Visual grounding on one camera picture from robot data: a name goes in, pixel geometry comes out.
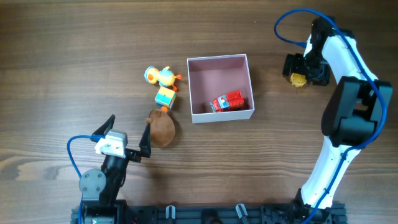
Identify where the yellow duck toy blue hat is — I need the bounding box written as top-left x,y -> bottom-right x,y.
144,66 -> 182,91

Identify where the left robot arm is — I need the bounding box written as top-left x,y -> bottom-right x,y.
67,115 -> 151,224

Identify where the yellow spinning top toy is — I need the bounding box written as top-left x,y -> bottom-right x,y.
290,73 -> 307,88

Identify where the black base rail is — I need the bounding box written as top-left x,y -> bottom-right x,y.
70,202 -> 348,224

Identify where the brown plush toy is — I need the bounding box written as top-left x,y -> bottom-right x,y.
145,109 -> 175,147

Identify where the colourful puzzle cube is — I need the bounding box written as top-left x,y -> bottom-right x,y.
155,86 -> 176,109

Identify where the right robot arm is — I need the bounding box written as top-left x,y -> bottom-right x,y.
282,15 -> 393,223

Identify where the white box pink inside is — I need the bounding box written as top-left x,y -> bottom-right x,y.
187,54 -> 255,123

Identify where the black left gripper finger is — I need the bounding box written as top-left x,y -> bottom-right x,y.
139,124 -> 152,158
90,114 -> 116,142

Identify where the red toy fire truck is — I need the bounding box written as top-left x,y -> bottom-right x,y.
210,90 -> 244,113

